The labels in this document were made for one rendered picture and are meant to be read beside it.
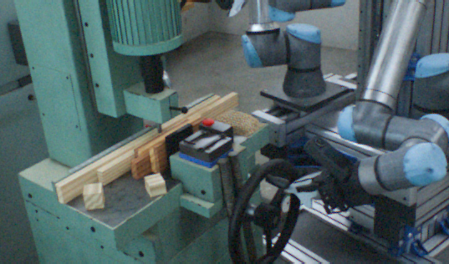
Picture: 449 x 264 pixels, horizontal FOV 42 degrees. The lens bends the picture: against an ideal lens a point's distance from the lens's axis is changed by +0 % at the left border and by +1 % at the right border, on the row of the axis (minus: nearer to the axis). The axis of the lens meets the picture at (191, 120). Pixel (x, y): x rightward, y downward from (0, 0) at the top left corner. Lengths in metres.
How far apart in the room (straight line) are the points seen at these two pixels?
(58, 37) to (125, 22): 0.25
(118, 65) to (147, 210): 0.40
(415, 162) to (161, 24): 0.64
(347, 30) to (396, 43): 3.56
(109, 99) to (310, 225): 1.17
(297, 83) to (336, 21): 2.90
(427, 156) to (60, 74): 0.96
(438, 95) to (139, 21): 0.85
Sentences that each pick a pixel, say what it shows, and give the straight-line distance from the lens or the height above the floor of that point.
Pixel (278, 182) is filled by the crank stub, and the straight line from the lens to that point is 1.34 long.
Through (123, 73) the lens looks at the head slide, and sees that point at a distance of 1.55.
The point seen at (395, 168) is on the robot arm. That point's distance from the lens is 1.17.
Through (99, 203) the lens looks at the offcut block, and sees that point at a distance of 1.38.
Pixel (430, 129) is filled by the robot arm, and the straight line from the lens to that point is 1.24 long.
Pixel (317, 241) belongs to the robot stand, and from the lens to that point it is 2.36.
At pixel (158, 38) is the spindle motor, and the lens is 1.38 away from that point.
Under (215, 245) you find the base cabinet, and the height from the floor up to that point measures 0.65.
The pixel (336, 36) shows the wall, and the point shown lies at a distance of 4.95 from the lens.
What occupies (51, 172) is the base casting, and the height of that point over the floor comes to 0.80.
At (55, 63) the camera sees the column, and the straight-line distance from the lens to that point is 1.62.
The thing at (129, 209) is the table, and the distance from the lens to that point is 1.36.
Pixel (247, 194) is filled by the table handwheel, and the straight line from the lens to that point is 1.32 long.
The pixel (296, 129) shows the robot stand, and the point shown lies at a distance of 2.05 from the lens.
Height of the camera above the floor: 1.65
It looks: 26 degrees down
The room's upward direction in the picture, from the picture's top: 6 degrees counter-clockwise
